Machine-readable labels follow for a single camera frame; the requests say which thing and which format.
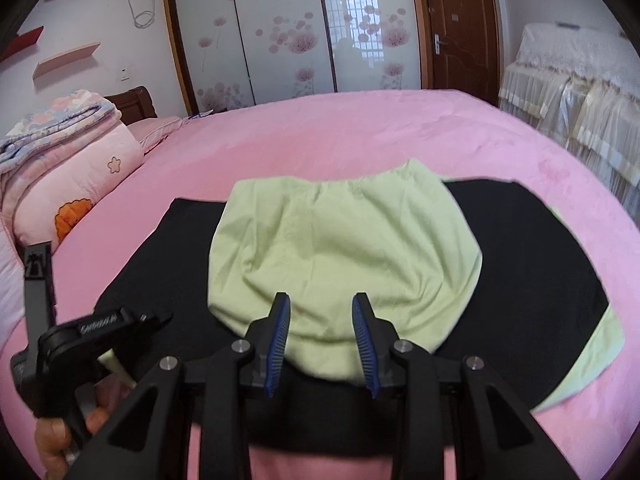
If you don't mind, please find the white air conditioner cable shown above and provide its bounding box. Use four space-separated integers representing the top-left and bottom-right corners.
125 0 157 29

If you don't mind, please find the pink wall shelf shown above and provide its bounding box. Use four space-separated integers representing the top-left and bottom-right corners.
32 42 101 79

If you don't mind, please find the pink bed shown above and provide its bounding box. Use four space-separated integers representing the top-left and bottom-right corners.
0 89 640 480

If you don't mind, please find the brown wooden door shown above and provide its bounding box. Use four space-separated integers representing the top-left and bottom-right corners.
417 0 504 107

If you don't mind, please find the pale lilac pillow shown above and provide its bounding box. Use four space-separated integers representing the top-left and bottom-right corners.
0 235 29 342

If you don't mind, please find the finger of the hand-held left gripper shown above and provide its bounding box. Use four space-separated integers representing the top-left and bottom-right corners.
114 311 174 351

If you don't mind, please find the green and black hoodie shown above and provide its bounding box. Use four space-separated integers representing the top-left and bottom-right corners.
94 159 627 462

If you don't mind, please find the pink flower print quilt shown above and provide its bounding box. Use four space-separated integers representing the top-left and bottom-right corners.
0 122 146 250

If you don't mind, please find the dark wooden headboard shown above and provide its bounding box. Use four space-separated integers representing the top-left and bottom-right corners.
102 86 159 126

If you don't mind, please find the pink ruffled pillow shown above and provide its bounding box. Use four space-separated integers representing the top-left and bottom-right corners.
132 115 187 154

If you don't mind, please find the lace covered furniture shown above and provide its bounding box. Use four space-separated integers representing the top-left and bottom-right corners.
497 22 640 222

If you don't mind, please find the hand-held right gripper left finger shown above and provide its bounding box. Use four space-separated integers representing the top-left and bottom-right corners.
67 291 292 480

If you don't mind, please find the red wall shelf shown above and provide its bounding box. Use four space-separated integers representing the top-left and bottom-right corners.
0 27 46 62

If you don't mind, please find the floral sliding door wardrobe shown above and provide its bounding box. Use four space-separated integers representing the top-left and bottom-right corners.
160 0 434 116

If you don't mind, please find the person's left hand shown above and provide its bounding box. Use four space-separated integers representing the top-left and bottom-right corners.
34 377 136 471

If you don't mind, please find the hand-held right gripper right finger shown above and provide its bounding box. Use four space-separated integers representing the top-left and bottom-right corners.
351 291 568 480

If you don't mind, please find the pastel floral folded blanket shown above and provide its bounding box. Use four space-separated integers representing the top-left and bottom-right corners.
0 89 124 171

